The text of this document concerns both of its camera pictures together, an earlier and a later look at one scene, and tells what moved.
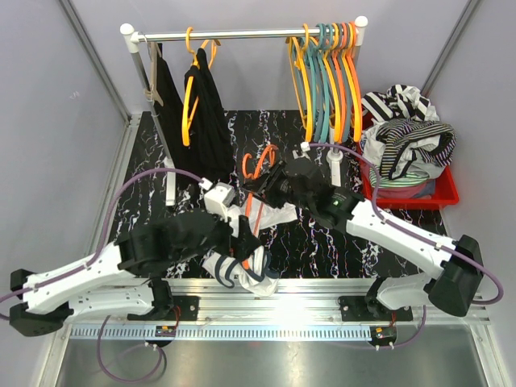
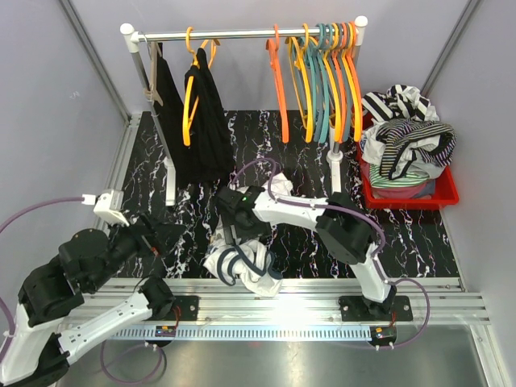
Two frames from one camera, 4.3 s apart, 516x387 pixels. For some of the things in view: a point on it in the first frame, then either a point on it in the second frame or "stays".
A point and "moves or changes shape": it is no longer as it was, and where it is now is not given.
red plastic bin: [444, 194] stays
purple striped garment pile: [402, 149] stays
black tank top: [211, 144] stays
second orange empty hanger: [350, 53] stays
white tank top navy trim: [254, 273] moves or changes shape
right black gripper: [266, 183] → [260, 230]
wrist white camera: [218, 199] → [108, 205]
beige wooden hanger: [151, 93] stays
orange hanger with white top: [251, 176] → [275, 58]
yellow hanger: [301, 48] stays
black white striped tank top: [400, 101] stays
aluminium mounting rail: [266, 309] stays
